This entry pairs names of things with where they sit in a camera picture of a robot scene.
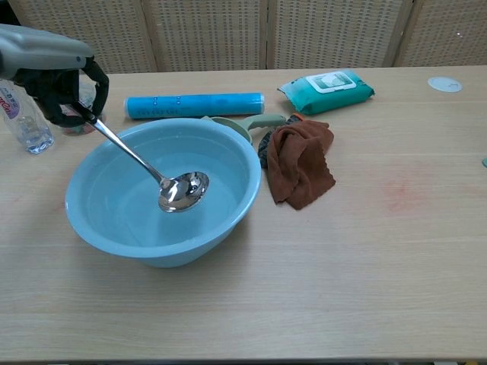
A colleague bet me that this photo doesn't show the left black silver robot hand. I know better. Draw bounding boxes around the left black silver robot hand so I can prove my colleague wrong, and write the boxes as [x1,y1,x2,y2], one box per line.
[0,23,110,129]

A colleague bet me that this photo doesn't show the metal ladle black handle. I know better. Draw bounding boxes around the metal ladle black handle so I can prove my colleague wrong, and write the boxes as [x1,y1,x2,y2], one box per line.
[74,100,211,214]

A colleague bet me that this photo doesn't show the small clear plastic bottle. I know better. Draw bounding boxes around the small clear plastic bottle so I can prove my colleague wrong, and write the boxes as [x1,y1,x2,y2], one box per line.
[0,78,55,155]

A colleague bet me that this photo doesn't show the light blue plastic basin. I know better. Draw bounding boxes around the light blue plastic basin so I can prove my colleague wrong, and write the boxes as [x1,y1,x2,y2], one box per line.
[64,117,263,269]

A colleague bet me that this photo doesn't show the clear jar of colourful clips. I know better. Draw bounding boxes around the clear jar of colourful clips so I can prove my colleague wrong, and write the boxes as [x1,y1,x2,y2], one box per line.
[62,75,100,136]

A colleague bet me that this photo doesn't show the blue cling wrap roll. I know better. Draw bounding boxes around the blue cling wrap roll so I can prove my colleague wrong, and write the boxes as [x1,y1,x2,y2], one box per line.
[124,91,265,120]

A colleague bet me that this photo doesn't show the wooden folding screen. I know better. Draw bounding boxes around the wooden folding screen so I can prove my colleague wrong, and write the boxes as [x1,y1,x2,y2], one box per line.
[7,0,487,74]

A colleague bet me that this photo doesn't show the dark grey striped cloth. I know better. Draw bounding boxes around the dark grey striped cloth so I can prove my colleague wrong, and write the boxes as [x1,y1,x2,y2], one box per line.
[258,113,305,168]

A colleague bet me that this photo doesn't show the brown microfibre cloth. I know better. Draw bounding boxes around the brown microfibre cloth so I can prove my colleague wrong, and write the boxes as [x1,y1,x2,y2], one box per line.
[267,119,336,211]

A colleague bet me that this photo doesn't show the teal wet wipes pack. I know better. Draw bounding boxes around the teal wet wipes pack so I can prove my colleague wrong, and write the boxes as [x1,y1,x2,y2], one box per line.
[277,69,376,116]

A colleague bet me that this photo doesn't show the white round lid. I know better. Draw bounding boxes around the white round lid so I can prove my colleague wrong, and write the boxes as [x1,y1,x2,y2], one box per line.
[427,76,464,93]

